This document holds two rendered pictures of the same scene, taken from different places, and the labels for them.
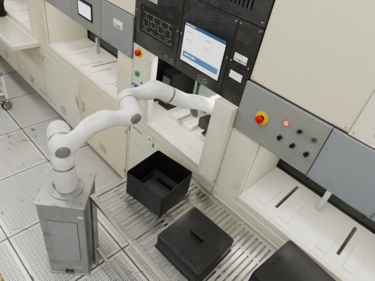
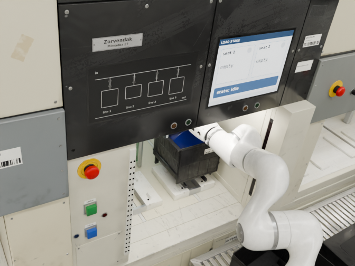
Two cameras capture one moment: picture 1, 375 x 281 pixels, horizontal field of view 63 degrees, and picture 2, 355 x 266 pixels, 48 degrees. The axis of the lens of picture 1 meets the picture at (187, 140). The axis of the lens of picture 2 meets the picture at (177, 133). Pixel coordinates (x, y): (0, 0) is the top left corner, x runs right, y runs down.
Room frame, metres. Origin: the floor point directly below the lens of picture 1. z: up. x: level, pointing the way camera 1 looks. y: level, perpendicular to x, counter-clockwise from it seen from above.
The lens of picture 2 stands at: (1.41, 1.15, 2.07)
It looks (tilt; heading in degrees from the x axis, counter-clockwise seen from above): 34 degrees down; 286
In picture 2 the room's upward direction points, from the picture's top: 8 degrees clockwise
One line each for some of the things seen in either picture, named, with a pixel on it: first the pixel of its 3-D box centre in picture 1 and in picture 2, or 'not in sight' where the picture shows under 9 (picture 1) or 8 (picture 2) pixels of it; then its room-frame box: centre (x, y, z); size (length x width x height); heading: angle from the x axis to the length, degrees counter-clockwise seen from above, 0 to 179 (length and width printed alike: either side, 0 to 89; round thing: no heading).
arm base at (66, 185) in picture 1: (65, 176); not in sight; (1.14, 0.64, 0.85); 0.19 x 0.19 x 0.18
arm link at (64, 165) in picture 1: (60, 144); not in sight; (1.17, 0.65, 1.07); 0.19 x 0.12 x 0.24; 32
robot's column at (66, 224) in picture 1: (71, 225); not in sight; (1.14, 0.64, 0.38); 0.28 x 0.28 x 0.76; 7
